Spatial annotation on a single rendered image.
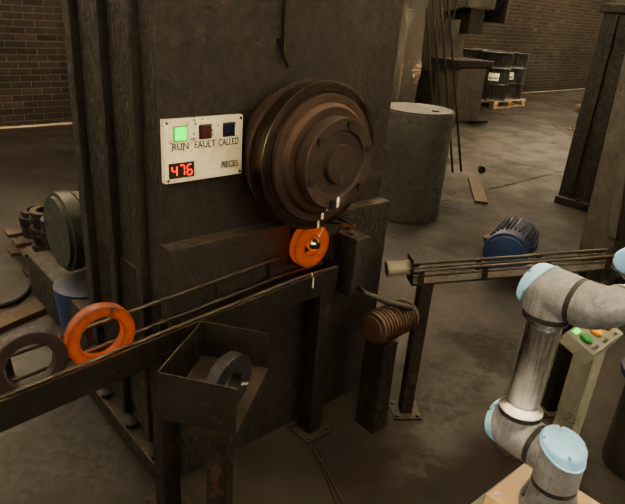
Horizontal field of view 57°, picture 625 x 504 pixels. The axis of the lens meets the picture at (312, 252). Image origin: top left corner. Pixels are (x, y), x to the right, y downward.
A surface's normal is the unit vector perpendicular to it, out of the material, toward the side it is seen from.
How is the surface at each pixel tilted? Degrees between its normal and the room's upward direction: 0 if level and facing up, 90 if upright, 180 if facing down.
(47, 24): 90
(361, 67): 90
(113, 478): 0
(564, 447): 7
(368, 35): 90
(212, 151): 90
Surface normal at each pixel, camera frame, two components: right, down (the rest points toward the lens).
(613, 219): -0.89, 0.12
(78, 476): 0.07, -0.92
